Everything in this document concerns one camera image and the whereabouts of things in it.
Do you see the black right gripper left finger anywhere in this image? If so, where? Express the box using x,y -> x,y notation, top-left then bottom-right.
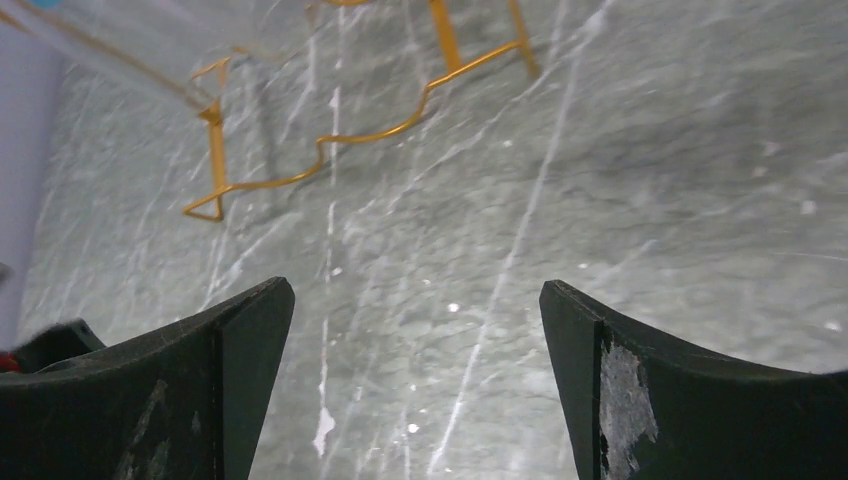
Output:
1,277 -> 295,479

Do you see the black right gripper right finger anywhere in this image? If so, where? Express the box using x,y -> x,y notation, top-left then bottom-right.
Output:
539,280 -> 847,479

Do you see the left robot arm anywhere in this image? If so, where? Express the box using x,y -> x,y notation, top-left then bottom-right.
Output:
1,318 -> 105,374

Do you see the gold wire glass rack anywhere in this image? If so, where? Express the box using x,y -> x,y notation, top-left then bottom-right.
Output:
0,0 -> 541,223

